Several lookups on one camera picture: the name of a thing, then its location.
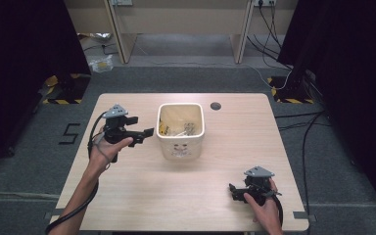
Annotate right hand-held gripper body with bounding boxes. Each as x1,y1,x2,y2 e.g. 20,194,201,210
240,165,276,207

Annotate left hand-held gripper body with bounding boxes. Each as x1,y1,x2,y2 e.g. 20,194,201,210
102,103,135,145

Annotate clear plastic cup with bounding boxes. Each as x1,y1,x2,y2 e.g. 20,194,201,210
169,127,188,137

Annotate cream square bin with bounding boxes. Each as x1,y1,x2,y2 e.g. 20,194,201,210
156,102,207,162

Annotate person's right hand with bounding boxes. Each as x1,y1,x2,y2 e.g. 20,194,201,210
242,177,283,231

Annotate person's left hand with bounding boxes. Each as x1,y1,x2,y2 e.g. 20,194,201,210
87,125,134,178

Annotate yellow wrapper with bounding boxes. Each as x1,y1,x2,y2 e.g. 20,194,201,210
158,119,171,137

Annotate clear plastic bag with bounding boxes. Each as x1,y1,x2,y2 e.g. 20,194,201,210
88,54,115,73

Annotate striped-edged black stand base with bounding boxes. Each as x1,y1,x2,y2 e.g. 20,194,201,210
41,73,91,106
266,75,316,105

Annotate grey tape strip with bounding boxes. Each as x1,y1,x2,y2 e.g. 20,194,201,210
292,211,316,220
43,208,67,220

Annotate crumpled silver foil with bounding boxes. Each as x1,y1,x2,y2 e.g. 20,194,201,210
76,31,113,44

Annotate black curtain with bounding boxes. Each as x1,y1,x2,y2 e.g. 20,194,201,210
276,0,376,224
0,0,92,175

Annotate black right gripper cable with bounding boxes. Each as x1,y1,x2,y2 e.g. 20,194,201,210
270,190,285,229

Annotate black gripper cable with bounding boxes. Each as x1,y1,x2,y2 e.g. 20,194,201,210
270,190,285,229
44,112,108,235

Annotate black floor cables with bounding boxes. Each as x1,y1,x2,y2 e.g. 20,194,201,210
273,110,333,235

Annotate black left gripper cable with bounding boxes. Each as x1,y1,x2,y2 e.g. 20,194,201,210
44,112,108,235

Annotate black cable bundle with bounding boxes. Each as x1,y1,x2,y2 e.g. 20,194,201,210
246,2,293,71

